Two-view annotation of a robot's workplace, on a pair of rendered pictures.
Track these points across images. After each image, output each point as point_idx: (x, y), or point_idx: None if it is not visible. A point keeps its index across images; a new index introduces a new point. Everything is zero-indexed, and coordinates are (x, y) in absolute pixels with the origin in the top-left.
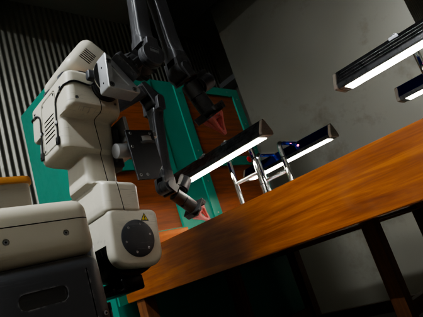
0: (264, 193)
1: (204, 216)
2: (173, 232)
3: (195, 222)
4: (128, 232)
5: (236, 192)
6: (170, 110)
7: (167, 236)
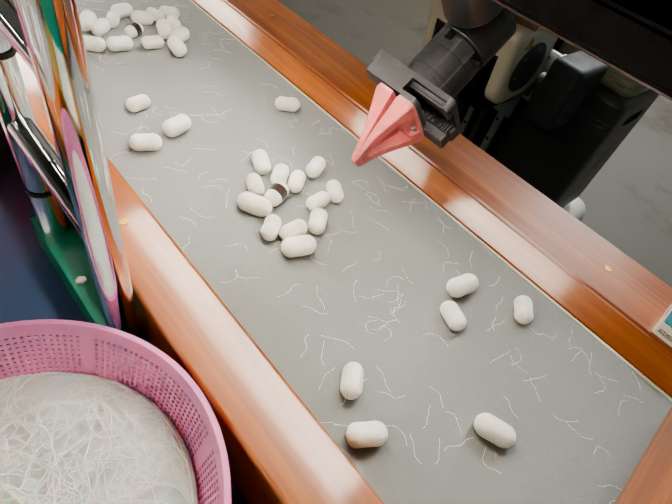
0: (29, 101)
1: (374, 146)
2: (663, 491)
3: None
4: None
5: (102, 147)
6: None
7: (670, 450)
